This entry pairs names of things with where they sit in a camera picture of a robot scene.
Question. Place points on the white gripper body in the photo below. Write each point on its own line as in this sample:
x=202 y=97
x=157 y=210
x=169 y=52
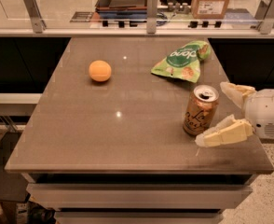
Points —
x=266 y=112

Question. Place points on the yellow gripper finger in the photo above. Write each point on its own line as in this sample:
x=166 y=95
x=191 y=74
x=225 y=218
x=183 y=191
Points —
x=237 y=93
x=227 y=131

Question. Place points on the orange soda can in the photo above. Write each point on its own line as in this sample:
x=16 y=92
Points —
x=202 y=105

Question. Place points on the green chip bag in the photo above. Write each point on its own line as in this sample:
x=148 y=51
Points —
x=184 y=63

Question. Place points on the upper white drawer front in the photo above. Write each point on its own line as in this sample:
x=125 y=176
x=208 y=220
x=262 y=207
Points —
x=59 y=196

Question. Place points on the cardboard box with label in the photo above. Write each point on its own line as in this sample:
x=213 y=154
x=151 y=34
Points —
x=209 y=9

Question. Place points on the orange fruit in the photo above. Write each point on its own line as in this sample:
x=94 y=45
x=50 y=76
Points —
x=100 y=71

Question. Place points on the right metal rail bracket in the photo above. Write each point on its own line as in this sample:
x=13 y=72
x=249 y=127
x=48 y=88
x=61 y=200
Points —
x=265 y=17

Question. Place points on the metal rail bracket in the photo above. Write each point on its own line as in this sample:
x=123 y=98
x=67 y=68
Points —
x=151 y=21
x=265 y=17
x=35 y=16

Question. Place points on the middle metal rail bracket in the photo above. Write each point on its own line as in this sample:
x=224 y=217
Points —
x=151 y=21

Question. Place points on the left metal rail bracket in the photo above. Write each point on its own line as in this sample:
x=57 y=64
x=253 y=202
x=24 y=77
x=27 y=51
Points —
x=35 y=16

